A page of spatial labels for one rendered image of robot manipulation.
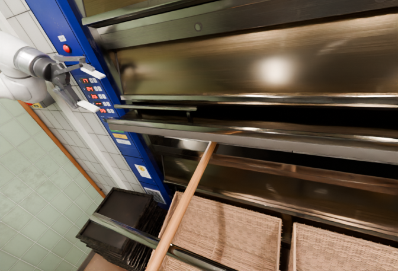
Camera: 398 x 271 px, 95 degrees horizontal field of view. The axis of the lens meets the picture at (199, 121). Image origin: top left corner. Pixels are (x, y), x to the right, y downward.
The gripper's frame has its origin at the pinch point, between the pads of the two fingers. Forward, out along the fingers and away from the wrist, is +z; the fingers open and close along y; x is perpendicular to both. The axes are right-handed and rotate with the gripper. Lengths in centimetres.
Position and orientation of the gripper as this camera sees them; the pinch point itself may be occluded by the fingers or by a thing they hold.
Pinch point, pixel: (97, 93)
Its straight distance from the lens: 73.7
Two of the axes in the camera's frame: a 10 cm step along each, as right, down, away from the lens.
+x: -1.8, 4.5, -8.7
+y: -4.1, 7.8, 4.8
